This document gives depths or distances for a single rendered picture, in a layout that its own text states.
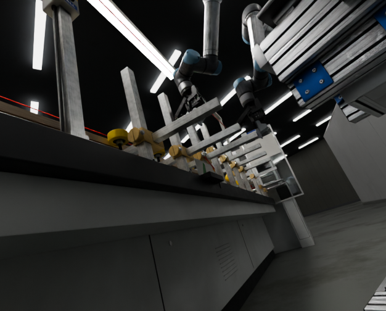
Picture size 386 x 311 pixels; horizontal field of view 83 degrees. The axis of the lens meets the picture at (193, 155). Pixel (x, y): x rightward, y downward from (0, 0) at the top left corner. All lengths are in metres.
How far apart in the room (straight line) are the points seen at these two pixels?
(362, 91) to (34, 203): 0.84
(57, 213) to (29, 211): 0.04
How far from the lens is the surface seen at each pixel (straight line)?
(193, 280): 1.15
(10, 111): 0.75
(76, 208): 0.49
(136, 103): 0.82
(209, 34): 1.23
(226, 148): 1.17
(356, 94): 0.82
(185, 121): 0.71
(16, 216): 0.43
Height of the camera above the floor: 0.43
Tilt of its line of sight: 21 degrees up
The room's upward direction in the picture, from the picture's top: 18 degrees counter-clockwise
